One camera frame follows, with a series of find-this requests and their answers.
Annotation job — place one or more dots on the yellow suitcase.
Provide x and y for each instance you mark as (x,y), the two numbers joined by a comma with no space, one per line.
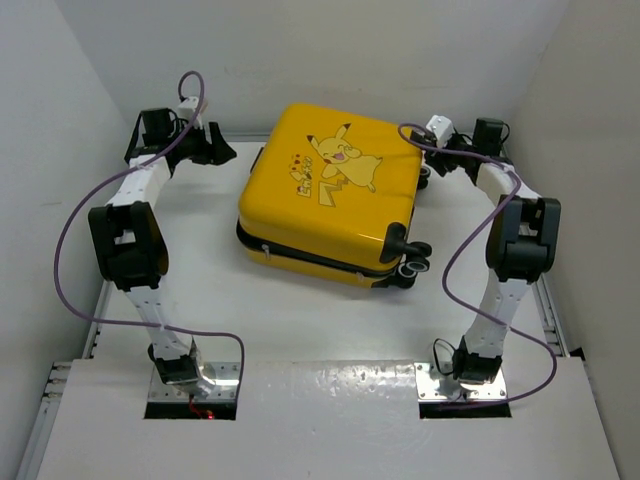
(332,195)

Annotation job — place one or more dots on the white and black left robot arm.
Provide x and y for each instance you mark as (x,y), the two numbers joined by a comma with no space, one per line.
(128,243)

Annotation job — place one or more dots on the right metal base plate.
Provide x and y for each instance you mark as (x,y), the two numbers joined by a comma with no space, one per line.
(434,388)

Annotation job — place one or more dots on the aluminium frame rail left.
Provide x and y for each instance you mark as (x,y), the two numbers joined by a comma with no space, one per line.
(50,401)

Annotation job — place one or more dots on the metal base plate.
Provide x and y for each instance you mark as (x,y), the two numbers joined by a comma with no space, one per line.
(219,385)
(434,388)

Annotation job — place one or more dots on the white front platform board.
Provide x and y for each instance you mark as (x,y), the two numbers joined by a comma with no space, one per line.
(322,421)

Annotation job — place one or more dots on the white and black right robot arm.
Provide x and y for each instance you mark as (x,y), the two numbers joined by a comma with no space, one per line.
(521,245)

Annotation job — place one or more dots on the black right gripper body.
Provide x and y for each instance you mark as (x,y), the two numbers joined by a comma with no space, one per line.
(445,161)

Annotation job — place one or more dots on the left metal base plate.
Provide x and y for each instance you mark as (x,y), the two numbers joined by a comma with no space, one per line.
(219,385)

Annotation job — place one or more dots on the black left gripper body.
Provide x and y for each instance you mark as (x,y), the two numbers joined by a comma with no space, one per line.
(192,145)

